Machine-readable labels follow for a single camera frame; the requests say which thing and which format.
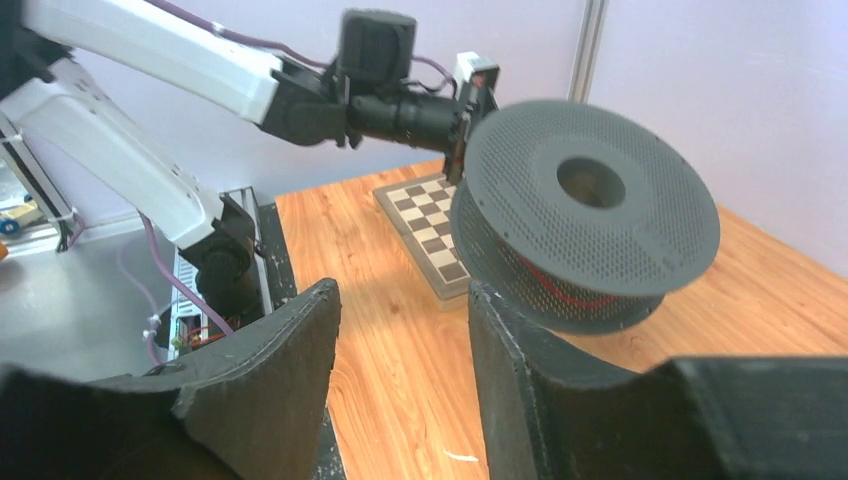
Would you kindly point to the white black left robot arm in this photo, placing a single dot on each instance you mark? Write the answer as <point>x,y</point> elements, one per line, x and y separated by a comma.
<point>159,104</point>

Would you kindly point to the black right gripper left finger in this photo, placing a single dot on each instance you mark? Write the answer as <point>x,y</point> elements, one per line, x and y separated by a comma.
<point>248,406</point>

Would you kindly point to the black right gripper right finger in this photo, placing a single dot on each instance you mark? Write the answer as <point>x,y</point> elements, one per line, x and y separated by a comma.
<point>550,410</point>

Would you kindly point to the grey perforated cable spool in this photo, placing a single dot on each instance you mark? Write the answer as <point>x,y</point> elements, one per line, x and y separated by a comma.
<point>580,218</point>

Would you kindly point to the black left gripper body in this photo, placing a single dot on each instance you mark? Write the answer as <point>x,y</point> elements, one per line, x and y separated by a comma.
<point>423,121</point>

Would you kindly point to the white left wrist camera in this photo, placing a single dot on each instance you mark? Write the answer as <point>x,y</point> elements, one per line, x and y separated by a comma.
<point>477,70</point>

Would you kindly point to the wooden chessboard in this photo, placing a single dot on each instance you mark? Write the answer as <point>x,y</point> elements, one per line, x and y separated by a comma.
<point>419,211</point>

